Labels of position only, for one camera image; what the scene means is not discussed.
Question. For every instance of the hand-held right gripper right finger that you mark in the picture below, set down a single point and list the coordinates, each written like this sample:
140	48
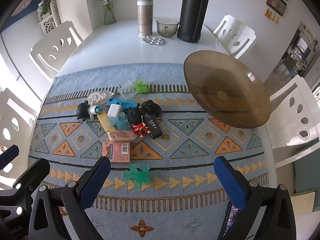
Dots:
230	185

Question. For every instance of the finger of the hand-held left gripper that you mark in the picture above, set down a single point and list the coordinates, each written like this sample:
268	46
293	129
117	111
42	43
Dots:
35	173
8	156

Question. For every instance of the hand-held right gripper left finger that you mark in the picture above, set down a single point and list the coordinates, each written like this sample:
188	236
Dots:
95	182

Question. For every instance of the yellow rectangular bar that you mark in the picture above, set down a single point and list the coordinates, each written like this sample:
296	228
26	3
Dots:
105	126

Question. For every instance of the black spiky red figurine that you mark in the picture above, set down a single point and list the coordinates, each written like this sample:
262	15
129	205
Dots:
133	116

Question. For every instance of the round wooden tray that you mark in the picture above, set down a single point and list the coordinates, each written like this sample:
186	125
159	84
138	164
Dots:
225	92

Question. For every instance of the purple printed card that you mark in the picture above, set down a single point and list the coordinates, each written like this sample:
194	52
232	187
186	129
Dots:
232	217

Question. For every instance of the pink labelled packet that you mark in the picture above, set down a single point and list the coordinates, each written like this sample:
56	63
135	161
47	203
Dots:
116	152

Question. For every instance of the teal plastic flakes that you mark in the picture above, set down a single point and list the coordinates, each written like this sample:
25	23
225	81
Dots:
137	176

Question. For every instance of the white chair with oval holes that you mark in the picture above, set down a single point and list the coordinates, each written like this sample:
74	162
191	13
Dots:
237	35
15	110
287	135
50	47

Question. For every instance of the pink oval case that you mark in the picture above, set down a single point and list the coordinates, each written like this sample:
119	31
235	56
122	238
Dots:
122	136

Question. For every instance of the blue patterned woven table mat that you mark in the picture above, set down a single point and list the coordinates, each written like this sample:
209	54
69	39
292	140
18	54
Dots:
175	160

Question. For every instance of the light blue plastic flakes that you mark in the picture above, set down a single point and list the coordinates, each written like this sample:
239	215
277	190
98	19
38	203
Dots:
120	123

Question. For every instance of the small white blue roller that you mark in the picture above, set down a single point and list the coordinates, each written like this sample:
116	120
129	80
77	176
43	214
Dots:
95	110

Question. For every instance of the white cube charger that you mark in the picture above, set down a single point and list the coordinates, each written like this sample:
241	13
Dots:
114	111

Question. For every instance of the black usb stick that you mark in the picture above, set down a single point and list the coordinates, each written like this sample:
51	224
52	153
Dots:
153	127

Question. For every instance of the blue usb device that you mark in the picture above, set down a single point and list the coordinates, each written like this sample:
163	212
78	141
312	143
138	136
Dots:
125	103

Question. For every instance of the clear correction tape dispenser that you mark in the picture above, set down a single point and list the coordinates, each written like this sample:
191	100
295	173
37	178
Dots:
98	98

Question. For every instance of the black claw toy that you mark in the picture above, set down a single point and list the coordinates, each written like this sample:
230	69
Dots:
152	107

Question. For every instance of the clear plastic piece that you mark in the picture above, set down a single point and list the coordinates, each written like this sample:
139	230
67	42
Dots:
127	91

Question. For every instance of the green plastic flake toy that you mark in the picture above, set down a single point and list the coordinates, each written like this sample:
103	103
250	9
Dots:
141	87

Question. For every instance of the white carved decorative shelf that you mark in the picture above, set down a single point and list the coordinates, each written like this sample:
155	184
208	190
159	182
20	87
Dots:
48	22

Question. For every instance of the silver pill blister pack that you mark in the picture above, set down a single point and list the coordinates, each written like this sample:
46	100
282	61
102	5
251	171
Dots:
153	40

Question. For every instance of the small grey glass bowl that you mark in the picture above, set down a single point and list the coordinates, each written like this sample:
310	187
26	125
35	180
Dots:
167	28

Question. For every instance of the clear glass vase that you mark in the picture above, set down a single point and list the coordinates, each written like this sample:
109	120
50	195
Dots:
108	12

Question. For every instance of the silver thermos flask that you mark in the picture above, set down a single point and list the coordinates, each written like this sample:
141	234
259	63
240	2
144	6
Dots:
145	17

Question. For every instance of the tall black thermos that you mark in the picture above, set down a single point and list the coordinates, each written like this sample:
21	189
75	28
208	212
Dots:
192	12

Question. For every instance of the blue pink wall painting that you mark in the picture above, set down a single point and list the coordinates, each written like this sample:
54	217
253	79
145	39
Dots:
22	5

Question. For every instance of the yellow wall hangings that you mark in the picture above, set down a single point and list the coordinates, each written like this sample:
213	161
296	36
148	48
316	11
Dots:
272	16

